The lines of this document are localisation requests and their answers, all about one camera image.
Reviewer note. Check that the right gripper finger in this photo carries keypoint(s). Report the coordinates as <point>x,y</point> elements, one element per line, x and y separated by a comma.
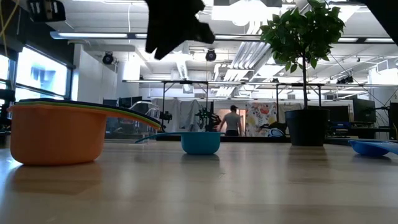
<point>169,45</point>
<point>152,40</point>

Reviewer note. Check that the teal measuring cup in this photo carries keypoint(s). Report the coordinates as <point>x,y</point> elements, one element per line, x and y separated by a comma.
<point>200,144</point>

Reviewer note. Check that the orange measuring cup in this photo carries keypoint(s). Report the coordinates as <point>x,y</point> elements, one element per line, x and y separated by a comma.
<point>56,140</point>

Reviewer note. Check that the blue measuring cup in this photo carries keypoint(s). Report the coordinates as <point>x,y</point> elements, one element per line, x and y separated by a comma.
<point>368,148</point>

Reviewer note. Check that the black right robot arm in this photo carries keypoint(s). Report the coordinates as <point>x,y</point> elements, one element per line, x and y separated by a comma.
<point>385,12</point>

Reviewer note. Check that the background black robot arm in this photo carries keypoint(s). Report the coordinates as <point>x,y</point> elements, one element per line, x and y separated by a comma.
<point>208,119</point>

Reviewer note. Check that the clear plastic basket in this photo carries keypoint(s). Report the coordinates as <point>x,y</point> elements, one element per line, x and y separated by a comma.
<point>146,105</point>

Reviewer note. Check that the black ceiling spotlight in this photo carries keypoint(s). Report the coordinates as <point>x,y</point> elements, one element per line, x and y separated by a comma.
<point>108,58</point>
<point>211,55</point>

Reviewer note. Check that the ceiling light bar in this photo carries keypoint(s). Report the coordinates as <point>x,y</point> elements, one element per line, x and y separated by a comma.
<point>93,35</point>

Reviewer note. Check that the grey hanging cloth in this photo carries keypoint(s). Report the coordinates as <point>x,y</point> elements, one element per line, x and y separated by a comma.
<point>186,112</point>

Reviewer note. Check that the person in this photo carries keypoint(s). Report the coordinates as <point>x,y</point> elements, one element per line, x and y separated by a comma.
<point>231,121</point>

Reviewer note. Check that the floral patterned cloth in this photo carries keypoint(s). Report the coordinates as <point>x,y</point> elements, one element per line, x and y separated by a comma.
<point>261,118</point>

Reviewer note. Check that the potted green plant black pot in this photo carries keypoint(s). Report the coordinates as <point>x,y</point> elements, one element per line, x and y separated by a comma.
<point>303,40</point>

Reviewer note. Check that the black computer monitor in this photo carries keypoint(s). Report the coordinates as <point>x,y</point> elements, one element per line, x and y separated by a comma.
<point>363,110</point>

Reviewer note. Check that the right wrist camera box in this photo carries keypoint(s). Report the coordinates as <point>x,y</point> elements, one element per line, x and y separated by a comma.
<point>203,34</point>

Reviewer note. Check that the black metal frame stand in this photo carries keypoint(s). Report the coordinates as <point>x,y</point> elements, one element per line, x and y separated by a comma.
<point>192,82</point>
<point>277,96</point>

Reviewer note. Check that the black aluminium table frame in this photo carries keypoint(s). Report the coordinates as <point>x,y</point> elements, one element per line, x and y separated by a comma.
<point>248,139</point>

